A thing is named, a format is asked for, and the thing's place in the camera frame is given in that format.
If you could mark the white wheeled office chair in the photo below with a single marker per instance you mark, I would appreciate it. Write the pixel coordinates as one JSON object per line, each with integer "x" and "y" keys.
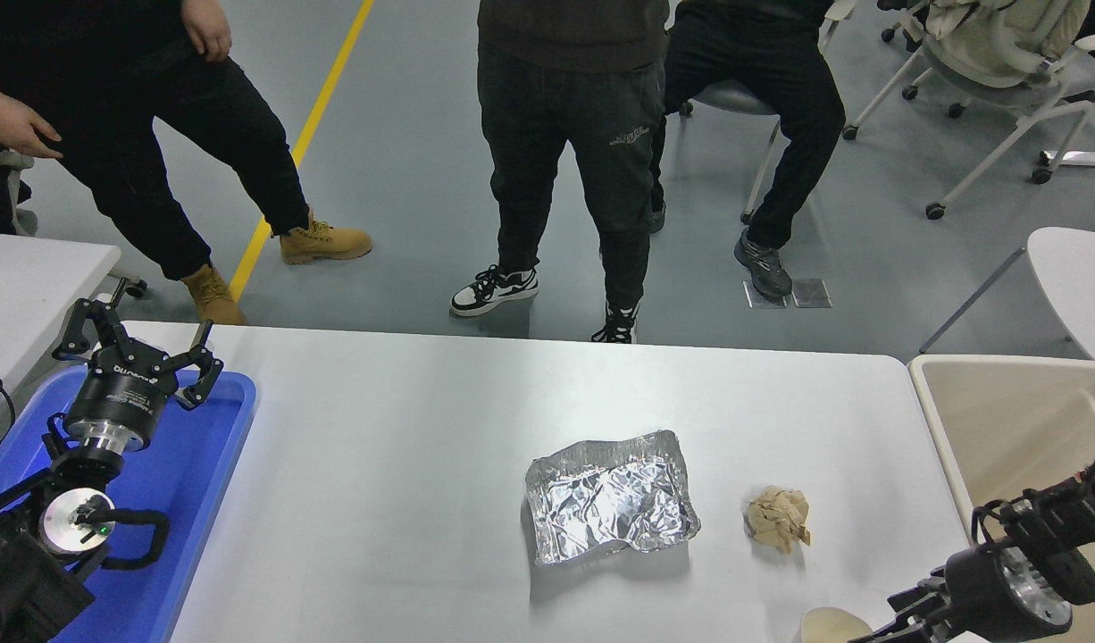
{"x": 967, "y": 89}

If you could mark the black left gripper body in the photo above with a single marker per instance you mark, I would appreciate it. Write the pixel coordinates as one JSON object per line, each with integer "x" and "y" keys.
{"x": 119, "y": 393}

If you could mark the white rectangular side table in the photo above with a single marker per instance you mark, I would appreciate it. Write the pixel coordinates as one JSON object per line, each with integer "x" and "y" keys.
{"x": 29, "y": 286}

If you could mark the person's right hand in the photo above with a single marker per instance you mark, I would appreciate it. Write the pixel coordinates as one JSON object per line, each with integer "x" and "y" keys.
{"x": 12, "y": 125}

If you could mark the white chair base leg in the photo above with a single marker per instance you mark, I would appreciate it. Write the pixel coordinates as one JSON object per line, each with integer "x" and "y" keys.
{"x": 1083, "y": 159}

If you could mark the silver foil tray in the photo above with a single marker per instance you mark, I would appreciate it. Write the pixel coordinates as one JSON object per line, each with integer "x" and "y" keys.
{"x": 610, "y": 500}

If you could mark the beige coat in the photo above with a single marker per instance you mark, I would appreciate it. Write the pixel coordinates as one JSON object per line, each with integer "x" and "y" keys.
{"x": 1003, "y": 36}

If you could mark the large pale plastic bin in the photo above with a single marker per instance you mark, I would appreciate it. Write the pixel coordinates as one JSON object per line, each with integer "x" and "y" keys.
{"x": 1003, "y": 420}

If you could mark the grey office chair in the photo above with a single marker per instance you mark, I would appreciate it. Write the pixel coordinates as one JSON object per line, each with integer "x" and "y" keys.
{"x": 12, "y": 161}

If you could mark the grey wheeled stool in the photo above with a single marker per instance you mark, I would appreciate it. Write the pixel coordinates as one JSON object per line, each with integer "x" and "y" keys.
{"x": 735, "y": 100}

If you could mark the blue plastic tray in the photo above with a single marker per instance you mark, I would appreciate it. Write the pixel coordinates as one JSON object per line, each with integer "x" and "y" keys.
{"x": 199, "y": 464}

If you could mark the tan paper ball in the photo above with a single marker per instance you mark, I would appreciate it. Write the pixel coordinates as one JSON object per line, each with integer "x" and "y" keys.
{"x": 780, "y": 520}

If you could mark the white round table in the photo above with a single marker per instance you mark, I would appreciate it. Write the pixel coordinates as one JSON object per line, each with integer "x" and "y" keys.
{"x": 1083, "y": 286}

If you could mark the grey metal table leg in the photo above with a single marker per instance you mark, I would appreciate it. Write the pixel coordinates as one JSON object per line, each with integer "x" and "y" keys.
{"x": 972, "y": 302}

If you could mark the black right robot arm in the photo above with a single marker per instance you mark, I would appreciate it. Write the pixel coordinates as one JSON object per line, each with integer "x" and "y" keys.
{"x": 1065, "y": 536}

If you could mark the silver floor outlet plate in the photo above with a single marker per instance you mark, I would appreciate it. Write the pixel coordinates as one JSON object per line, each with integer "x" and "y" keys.
{"x": 753, "y": 302}
{"x": 814, "y": 293}

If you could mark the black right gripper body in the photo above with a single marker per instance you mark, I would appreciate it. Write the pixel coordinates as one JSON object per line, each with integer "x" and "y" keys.
{"x": 981, "y": 594}

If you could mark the person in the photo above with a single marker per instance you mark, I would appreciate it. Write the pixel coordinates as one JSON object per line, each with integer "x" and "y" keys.
{"x": 154, "y": 107}
{"x": 530, "y": 116}
{"x": 780, "y": 89}

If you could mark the person's left hand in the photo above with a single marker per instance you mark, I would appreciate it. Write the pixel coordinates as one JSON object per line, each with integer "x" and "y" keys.
{"x": 206, "y": 27}

